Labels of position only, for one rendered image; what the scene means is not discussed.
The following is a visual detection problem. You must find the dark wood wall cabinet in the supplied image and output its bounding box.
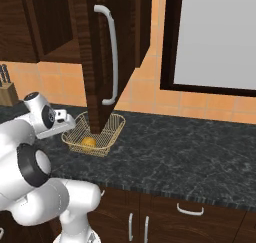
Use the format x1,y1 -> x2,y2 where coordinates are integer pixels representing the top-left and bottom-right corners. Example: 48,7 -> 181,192
0,0 -> 85,65

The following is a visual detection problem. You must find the golden round bread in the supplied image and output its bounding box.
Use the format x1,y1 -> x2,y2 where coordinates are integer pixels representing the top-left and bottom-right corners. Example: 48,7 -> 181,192
81,136 -> 98,150

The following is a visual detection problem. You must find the white cabinet door handle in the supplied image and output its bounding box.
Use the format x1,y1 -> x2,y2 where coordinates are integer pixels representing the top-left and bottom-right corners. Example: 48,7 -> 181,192
93,4 -> 120,107

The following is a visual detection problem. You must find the wooden knife block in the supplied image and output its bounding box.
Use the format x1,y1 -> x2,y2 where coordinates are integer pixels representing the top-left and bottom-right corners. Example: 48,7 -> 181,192
0,82 -> 20,108

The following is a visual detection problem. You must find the dark framed window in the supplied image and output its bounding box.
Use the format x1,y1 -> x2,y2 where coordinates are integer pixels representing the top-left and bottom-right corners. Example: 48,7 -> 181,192
159,0 -> 256,98

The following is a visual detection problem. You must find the white curved drawer handle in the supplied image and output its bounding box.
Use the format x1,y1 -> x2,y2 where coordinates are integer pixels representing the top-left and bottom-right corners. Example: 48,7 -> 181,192
176,202 -> 205,217

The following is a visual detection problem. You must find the tan wire basket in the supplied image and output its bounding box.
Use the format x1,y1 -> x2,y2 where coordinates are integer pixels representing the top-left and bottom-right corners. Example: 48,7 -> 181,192
60,110 -> 127,158

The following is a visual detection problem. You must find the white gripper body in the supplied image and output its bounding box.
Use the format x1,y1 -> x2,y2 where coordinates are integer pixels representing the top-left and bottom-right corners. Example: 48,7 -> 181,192
35,114 -> 77,141

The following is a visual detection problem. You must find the dark wood base cabinet door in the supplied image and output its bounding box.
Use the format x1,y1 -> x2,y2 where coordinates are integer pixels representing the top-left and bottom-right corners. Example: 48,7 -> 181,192
138,191 -> 248,243
86,185 -> 141,243

